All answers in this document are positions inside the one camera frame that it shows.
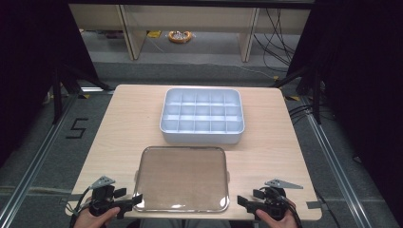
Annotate white compartment storage box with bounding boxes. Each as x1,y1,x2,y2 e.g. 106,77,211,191
159,87,246,145

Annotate black metal stand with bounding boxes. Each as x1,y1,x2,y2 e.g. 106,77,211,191
271,66,323,125
51,62,112,125

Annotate black curtain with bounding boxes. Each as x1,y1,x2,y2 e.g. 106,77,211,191
0,0,100,167
285,0,403,220

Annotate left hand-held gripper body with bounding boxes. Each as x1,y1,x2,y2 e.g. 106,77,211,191
88,175,134,220

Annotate aluminium floor rail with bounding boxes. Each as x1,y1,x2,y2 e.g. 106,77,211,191
0,93,79,228
299,95,366,228

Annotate black floor cables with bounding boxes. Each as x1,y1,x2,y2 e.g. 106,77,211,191
253,8,302,73

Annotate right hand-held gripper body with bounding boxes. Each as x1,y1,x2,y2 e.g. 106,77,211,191
250,179,304,222

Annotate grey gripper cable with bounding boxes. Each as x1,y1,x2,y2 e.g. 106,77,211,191
65,186,93,228

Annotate person's left hand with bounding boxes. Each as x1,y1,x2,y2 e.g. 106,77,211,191
72,205,122,228

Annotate person's right hand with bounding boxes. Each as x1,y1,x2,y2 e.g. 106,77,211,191
255,200,299,228

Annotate transparent plastic lid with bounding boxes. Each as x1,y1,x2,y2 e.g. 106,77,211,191
132,145,231,214

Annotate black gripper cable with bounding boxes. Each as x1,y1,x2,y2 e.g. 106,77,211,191
259,185,304,228

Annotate orange ring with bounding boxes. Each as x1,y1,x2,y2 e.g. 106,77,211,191
167,29,194,45

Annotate bundle of black cables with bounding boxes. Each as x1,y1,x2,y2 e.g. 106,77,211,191
287,104,321,125

